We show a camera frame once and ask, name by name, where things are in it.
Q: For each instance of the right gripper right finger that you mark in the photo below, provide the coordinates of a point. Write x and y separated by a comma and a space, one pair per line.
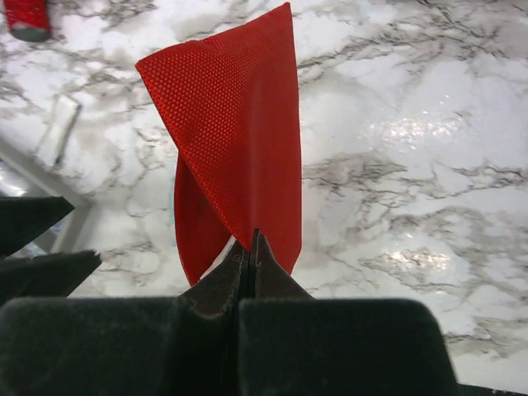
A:
311, 346

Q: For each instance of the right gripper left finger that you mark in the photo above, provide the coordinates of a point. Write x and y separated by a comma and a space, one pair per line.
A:
171, 345

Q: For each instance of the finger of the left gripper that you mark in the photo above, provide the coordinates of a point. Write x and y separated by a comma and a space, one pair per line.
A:
54, 275
23, 219

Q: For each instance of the grey plastic divided tray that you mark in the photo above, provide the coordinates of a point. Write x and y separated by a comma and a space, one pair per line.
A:
20, 177

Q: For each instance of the red first aid pouch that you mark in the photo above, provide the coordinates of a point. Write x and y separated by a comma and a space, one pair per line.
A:
230, 103

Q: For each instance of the flat white bandage packet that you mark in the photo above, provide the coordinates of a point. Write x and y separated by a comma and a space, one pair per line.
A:
63, 117

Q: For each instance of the red glitter microphone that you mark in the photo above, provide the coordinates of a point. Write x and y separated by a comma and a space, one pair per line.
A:
28, 20

